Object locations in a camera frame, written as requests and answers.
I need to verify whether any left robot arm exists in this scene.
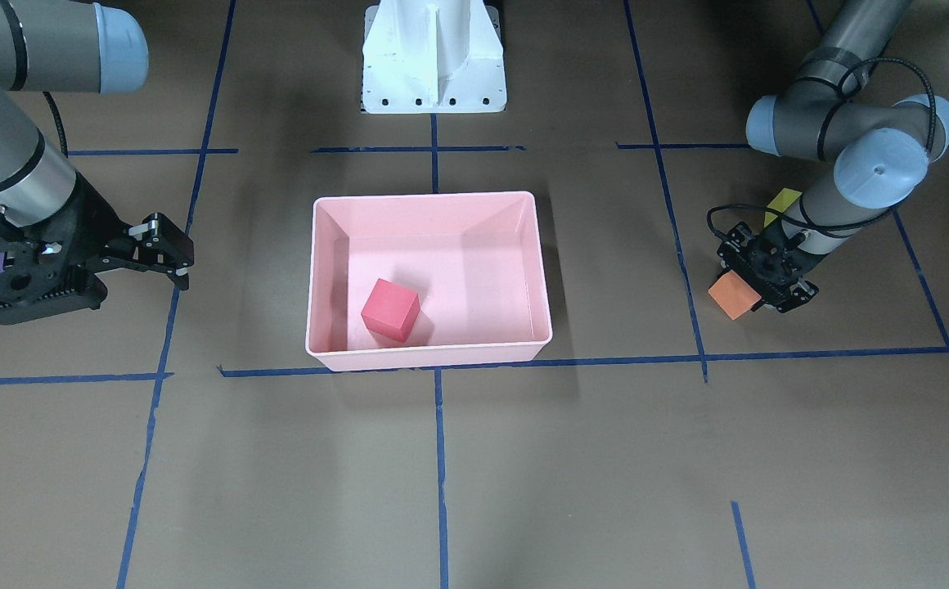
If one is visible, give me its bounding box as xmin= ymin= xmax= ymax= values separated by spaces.
xmin=708 ymin=1 xmax=949 ymax=320

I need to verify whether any pink plastic bin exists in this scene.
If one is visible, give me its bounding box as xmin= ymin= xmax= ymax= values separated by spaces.
xmin=305 ymin=191 xmax=554 ymax=372

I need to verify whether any orange foam block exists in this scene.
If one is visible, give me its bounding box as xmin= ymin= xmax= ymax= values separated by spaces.
xmin=708 ymin=271 xmax=762 ymax=321

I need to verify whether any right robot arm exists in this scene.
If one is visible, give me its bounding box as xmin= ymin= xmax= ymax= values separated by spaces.
xmin=0 ymin=1 xmax=195 ymax=326

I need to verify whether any yellow foam block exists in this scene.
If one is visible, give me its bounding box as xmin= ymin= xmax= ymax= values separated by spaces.
xmin=763 ymin=189 xmax=802 ymax=227

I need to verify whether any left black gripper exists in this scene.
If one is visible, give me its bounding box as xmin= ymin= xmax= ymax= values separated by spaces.
xmin=717 ymin=221 xmax=819 ymax=313

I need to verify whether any white mount base plate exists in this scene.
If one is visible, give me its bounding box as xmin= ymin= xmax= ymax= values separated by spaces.
xmin=360 ymin=1 xmax=508 ymax=115

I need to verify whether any pink foam block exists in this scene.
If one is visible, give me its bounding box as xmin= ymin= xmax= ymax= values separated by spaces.
xmin=360 ymin=278 xmax=420 ymax=343

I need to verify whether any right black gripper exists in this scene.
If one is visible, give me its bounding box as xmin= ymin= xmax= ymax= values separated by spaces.
xmin=0 ymin=176 xmax=195 ymax=326

